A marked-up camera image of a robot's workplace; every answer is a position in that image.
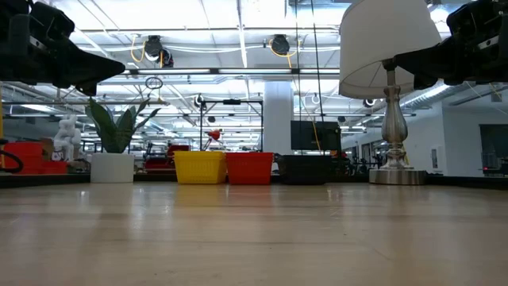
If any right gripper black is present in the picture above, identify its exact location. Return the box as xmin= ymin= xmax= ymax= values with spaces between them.
xmin=392 ymin=23 xmax=508 ymax=91

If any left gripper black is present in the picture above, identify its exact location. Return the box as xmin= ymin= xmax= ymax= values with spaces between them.
xmin=0 ymin=0 xmax=126 ymax=96

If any yellow plastic slotted basket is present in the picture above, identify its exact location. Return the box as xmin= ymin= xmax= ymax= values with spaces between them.
xmin=173 ymin=150 xmax=228 ymax=185

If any black plastic slotted basket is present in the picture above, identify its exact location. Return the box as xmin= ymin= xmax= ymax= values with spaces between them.
xmin=276 ymin=153 xmax=333 ymax=186

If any red plastic slotted basket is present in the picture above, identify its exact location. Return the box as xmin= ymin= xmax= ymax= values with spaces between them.
xmin=225 ymin=152 xmax=275 ymax=186

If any white abstract statue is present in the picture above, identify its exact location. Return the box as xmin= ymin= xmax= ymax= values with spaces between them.
xmin=52 ymin=114 xmax=83 ymax=162

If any table lamp with white shade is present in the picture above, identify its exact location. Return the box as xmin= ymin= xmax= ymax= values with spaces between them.
xmin=339 ymin=0 xmax=444 ymax=186

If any brown cardboard box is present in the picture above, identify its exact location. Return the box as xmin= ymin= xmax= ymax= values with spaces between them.
xmin=39 ymin=137 xmax=56 ymax=162

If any snake plant in white pot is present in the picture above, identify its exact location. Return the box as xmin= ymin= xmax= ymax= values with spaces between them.
xmin=84 ymin=95 xmax=162 ymax=184

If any dark glass door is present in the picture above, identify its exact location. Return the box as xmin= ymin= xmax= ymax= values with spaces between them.
xmin=479 ymin=123 xmax=508 ymax=176

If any small red bin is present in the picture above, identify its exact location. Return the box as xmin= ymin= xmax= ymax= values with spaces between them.
xmin=42 ymin=160 xmax=68 ymax=175

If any large red bin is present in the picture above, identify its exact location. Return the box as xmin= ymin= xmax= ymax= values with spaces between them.
xmin=3 ymin=141 xmax=44 ymax=175

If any overhead light bar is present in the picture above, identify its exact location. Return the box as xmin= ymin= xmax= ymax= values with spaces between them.
xmin=94 ymin=67 xmax=342 ymax=77

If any red background machine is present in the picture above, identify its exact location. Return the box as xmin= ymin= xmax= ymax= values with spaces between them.
xmin=144 ymin=143 xmax=191 ymax=175

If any black monitor screen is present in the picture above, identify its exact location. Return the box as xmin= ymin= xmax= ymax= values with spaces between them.
xmin=291 ymin=120 xmax=342 ymax=152

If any red desk lamp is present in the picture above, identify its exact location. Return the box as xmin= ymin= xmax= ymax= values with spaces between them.
xmin=202 ymin=129 xmax=222 ymax=152

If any white building pillar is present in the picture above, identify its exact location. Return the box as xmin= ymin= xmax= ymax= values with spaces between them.
xmin=263 ymin=81 xmax=295 ymax=156

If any silver ventilation duct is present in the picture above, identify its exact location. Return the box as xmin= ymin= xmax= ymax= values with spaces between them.
xmin=400 ymin=81 xmax=508 ymax=109

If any hanging coiled cable loop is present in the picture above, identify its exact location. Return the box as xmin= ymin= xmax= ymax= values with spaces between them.
xmin=144 ymin=75 xmax=164 ymax=91

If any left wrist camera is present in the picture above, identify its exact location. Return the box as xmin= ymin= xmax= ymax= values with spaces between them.
xmin=29 ymin=2 xmax=76 ymax=43

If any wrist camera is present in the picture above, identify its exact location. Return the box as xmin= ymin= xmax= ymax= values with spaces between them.
xmin=29 ymin=2 xmax=76 ymax=43
xmin=446 ymin=0 xmax=504 ymax=40

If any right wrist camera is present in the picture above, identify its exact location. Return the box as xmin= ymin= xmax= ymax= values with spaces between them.
xmin=446 ymin=0 xmax=504 ymax=40

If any black ceiling cable reel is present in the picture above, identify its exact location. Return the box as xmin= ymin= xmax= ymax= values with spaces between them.
xmin=144 ymin=34 xmax=164 ymax=57
xmin=271 ymin=33 xmax=291 ymax=56
xmin=160 ymin=47 xmax=175 ymax=68

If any white wall box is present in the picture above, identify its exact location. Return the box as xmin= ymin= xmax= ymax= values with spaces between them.
xmin=430 ymin=145 xmax=444 ymax=175

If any black hose loop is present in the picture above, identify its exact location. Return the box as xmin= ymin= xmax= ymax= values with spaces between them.
xmin=0 ymin=138 xmax=24 ymax=174

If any black hanging cable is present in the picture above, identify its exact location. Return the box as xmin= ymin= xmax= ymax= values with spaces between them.
xmin=294 ymin=0 xmax=303 ymax=156
xmin=310 ymin=0 xmax=325 ymax=122

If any black background rig frame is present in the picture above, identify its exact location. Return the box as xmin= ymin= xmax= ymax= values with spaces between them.
xmin=193 ymin=94 xmax=264 ymax=153

